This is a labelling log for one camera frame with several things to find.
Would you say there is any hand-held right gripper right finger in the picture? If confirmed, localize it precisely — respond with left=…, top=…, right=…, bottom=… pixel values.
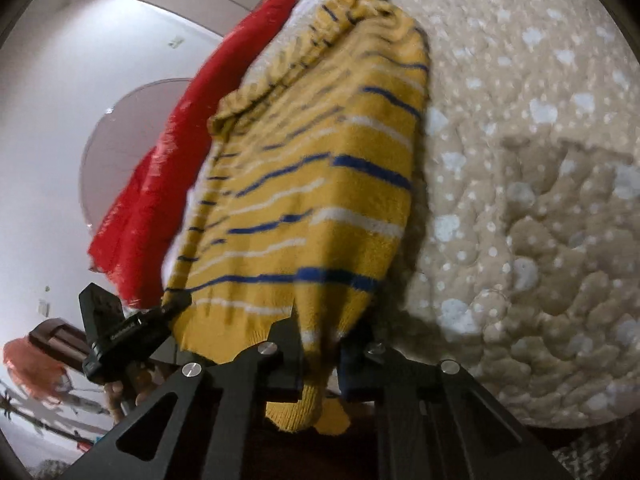
left=338, top=321, right=573, bottom=480

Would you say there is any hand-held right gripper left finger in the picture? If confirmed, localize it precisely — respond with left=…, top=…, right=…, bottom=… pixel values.
left=60, top=319, right=305, bottom=480

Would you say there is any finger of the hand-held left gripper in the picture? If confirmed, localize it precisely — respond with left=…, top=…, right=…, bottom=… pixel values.
left=111, top=290, right=194, bottom=363

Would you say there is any yellow striped knit sweater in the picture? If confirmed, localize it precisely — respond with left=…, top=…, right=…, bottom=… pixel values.
left=161, top=0, right=432, bottom=436

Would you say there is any person's left hand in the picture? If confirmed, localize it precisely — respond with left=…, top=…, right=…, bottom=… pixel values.
left=102, top=366, right=153, bottom=427

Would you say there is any dark wooden furniture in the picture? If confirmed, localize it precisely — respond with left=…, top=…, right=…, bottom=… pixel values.
left=28, top=318, right=92, bottom=372

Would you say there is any orange fluffy cloth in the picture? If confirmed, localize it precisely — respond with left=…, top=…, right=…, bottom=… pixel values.
left=3, top=338, right=72, bottom=403

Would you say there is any red garment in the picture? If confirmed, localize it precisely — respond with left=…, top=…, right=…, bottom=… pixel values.
left=87, top=0, right=300, bottom=311

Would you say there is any beige dotted blanket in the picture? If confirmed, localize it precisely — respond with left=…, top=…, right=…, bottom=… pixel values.
left=372, top=0, right=640, bottom=431

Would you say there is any round wall mirror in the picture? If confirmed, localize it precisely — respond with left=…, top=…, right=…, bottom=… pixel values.
left=79, top=78, right=197, bottom=235

